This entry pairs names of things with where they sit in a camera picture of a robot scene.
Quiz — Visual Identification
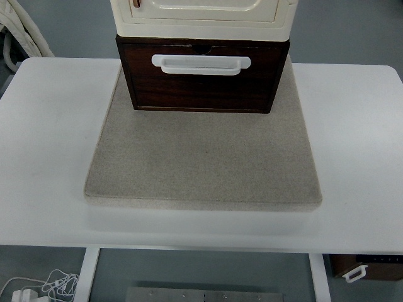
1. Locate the thin white cable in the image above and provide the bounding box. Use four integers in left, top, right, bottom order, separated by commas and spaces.
0, 269, 80, 302

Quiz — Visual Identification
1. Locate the cream padded hose bundle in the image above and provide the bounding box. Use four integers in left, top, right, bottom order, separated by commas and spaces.
0, 0, 56, 73

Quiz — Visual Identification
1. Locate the white table leg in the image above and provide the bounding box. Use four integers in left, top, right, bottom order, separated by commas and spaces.
75, 247, 101, 302
307, 253, 332, 302

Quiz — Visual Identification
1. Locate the grey fabric mat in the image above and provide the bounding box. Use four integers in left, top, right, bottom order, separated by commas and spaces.
84, 59, 324, 212

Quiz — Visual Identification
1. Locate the dark brown wooden drawer housing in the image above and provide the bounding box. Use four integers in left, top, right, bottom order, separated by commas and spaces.
115, 33, 291, 115

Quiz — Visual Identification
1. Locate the white drawer handle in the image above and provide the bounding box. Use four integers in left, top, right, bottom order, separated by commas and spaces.
150, 53, 252, 77

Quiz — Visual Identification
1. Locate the small white handle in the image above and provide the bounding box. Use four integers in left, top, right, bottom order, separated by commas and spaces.
343, 264, 369, 283

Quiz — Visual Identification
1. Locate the brown wooden box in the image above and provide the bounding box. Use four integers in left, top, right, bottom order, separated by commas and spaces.
330, 254, 403, 281

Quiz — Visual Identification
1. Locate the white charger plug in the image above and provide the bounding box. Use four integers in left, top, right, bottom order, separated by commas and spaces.
11, 288, 38, 302

